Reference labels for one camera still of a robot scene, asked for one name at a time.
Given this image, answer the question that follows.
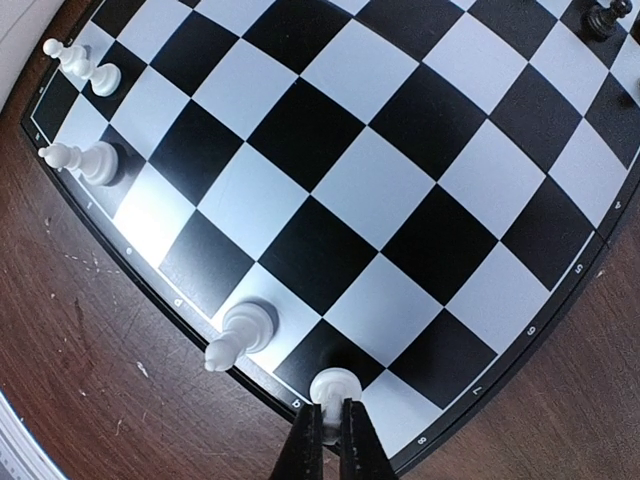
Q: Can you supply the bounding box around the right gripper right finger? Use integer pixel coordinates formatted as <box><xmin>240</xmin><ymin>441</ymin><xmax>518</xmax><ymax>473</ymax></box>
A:
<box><xmin>340</xmin><ymin>398</ymin><xmax>398</xmax><ymax>480</ymax></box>

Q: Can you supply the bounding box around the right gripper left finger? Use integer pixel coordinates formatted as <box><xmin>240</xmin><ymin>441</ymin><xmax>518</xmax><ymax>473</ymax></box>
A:
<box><xmin>269</xmin><ymin>404</ymin><xmax>323</xmax><ymax>480</ymax></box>

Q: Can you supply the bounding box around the black chess pieces row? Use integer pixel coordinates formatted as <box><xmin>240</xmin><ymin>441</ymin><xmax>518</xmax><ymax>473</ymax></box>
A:
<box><xmin>579</xmin><ymin>0</ymin><xmax>640</xmax><ymax>109</ymax></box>

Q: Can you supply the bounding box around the white chess bishop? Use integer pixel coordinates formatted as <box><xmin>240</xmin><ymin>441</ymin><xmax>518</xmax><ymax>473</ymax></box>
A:
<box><xmin>38</xmin><ymin>141</ymin><xmax>118</xmax><ymax>186</ymax></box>

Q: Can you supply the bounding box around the white chess pawn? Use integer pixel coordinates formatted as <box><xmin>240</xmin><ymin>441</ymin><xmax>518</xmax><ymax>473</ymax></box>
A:
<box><xmin>310</xmin><ymin>367</ymin><xmax>363</xmax><ymax>446</ymax></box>
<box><xmin>76</xmin><ymin>60</ymin><xmax>122</xmax><ymax>97</ymax></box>
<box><xmin>42</xmin><ymin>38</ymin><xmax>96</xmax><ymax>80</ymax></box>

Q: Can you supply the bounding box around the black and white chessboard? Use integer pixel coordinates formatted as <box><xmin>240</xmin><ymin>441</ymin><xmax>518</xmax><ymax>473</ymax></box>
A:
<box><xmin>22</xmin><ymin>1</ymin><xmax>639</xmax><ymax>473</ymax></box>

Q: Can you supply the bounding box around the white chess knight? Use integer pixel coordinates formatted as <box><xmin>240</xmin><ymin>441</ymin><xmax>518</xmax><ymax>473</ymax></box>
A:
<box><xmin>204</xmin><ymin>302</ymin><xmax>276</xmax><ymax>372</ymax></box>

